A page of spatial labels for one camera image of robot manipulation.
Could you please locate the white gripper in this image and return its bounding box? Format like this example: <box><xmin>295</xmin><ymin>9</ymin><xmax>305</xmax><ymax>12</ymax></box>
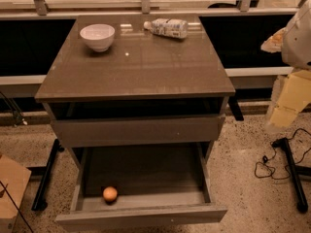
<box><xmin>260</xmin><ymin>0</ymin><xmax>311</xmax><ymax>133</ymax></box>

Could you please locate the orange fruit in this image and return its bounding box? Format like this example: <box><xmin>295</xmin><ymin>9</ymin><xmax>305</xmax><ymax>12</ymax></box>
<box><xmin>103</xmin><ymin>186</ymin><xmax>118</xmax><ymax>203</ymax></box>

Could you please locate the grey drawer cabinet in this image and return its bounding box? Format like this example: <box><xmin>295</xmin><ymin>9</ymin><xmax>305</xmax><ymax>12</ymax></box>
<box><xmin>34</xmin><ymin>14</ymin><xmax>236</xmax><ymax>162</ymax></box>

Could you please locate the closed top drawer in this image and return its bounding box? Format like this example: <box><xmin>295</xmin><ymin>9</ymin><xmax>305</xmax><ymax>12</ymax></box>
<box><xmin>52</xmin><ymin>115</ymin><xmax>225</xmax><ymax>148</ymax></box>

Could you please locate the open middle drawer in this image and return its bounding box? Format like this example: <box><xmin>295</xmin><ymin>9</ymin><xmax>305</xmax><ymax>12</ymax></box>
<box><xmin>56</xmin><ymin>143</ymin><xmax>227</xmax><ymax>232</ymax></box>

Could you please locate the black right table leg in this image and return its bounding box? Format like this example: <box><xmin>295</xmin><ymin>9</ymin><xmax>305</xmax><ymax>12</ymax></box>
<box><xmin>272</xmin><ymin>138</ymin><xmax>311</xmax><ymax>214</ymax></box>

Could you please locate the black table leg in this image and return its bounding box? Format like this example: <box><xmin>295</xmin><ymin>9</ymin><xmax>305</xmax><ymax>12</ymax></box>
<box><xmin>30</xmin><ymin>139</ymin><xmax>64</xmax><ymax>212</ymax></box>
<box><xmin>272</xmin><ymin>138</ymin><xmax>311</xmax><ymax>214</ymax></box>

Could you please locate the clear plastic water bottle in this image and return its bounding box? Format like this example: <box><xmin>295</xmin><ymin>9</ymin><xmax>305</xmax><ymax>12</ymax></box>
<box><xmin>143</xmin><ymin>18</ymin><xmax>188</xmax><ymax>39</ymax></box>

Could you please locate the white ceramic bowl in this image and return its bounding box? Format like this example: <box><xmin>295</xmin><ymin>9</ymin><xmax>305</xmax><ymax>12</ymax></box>
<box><xmin>80</xmin><ymin>24</ymin><xmax>115</xmax><ymax>52</ymax></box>

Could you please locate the black left table leg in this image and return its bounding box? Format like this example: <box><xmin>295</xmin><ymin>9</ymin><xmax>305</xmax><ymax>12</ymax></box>
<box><xmin>30</xmin><ymin>139</ymin><xmax>64</xmax><ymax>212</ymax></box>

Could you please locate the cardboard box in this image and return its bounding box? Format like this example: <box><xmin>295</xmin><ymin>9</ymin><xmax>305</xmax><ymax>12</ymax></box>
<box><xmin>0</xmin><ymin>154</ymin><xmax>31</xmax><ymax>233</ymax></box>

